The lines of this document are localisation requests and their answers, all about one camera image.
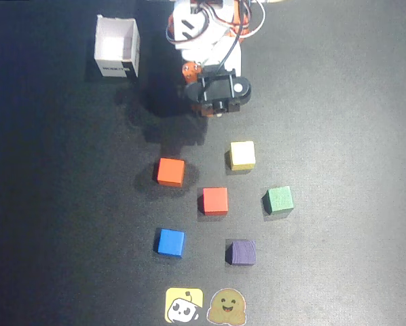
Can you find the white open cardboard box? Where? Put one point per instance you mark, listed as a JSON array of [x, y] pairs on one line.
[[114, 44]]

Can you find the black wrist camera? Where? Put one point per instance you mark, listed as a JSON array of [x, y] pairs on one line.
[[220, 89]]

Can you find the white and orange robot arm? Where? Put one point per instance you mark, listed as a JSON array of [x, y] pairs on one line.
[[186, 30]]

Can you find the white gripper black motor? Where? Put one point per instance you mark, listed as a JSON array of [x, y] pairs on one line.
[[190, 73]]

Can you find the dark grey table mat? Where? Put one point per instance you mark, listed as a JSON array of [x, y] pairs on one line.
[[325, 136]]

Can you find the purple cube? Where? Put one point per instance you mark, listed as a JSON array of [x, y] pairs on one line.
[[242, 252]]

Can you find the green cube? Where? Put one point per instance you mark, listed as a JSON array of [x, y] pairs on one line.
[[279, 199]]

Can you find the red cube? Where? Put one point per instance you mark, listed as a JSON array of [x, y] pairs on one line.
[[215, 200]]

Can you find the yellow robot face sticker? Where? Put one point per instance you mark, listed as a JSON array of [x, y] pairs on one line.
[[184, 305]]

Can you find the blue cube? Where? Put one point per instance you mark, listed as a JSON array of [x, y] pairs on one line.
[[170, 241]]

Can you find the orange cube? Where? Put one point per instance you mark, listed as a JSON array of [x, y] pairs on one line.
[[170, 171]]

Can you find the smiling hugging face sticker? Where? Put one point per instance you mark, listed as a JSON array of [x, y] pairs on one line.
[[226, 306]]

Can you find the yellow cube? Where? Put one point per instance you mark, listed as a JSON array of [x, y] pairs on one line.
[[242, 154]]

